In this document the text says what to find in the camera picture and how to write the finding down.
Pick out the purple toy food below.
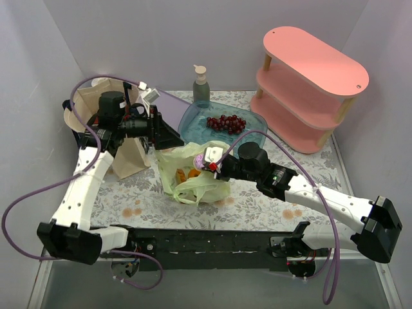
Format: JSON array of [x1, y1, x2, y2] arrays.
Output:
[[193, 153, 205, 171]]

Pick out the blue transparent plastic tray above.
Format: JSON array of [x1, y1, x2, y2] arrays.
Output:
[[173, 101, 267, 159]]

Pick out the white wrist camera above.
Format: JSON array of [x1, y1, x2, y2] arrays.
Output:
[[203, 146, 224, 173], [136, 82, 160, 114]]

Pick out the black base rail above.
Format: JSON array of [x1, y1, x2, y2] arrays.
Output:
[[96, 225, 330, 272]]

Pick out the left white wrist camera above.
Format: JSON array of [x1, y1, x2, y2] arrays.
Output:
[[136, 82, 160, 114]]

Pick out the pink three-tier shelf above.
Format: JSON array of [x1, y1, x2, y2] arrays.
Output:
[[250, 26, 370, 154]]

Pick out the grey soap pump bottle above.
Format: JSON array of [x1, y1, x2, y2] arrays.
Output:
[[192, 64, 211, 103]]

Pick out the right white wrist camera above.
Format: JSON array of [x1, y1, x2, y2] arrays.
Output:
[[203, 146, 224, 173]]

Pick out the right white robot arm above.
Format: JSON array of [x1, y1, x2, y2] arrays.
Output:
[[203, 142, 402, 263]]

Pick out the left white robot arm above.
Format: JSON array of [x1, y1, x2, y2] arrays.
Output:
[[37, 89, 183, 265]]

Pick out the beige canvas tote bag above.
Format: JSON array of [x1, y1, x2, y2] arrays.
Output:
[[64, 78, 151, 179]]

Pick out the light green plastic grocery bag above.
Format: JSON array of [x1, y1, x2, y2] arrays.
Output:
[[155, 140, 230, 205]]

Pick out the purple plastic lid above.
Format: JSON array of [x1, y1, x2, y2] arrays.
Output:
[[153, 89, 190, 131]]

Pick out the red grape bunch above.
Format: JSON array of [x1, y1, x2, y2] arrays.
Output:
[[206, 115, 247, 135]]

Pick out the orange toy bread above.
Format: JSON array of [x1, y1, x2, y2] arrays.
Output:
[[175, 169, 201, 184]]

